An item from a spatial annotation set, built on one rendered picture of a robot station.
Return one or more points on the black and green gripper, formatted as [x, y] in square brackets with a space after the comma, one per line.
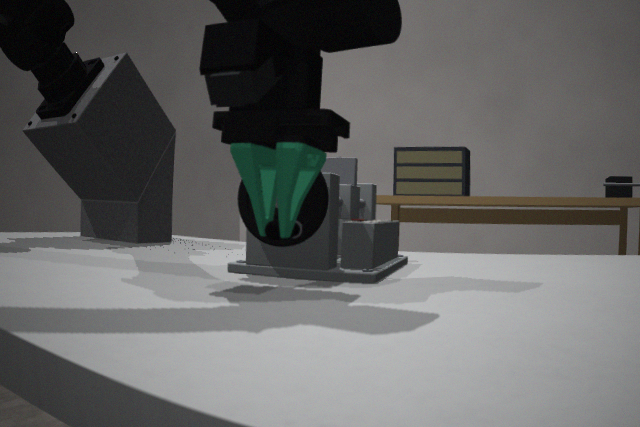
[254, 134]

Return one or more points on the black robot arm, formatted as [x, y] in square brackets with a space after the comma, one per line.
[241, 60]

